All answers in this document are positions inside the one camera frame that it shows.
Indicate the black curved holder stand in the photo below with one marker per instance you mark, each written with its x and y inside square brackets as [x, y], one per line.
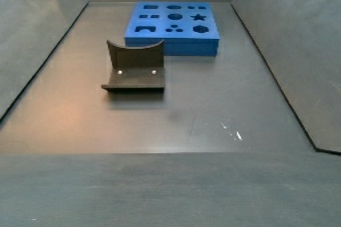
[138, 67]

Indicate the blue shape-sorter block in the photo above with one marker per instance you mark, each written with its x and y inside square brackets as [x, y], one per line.
[184, 24]

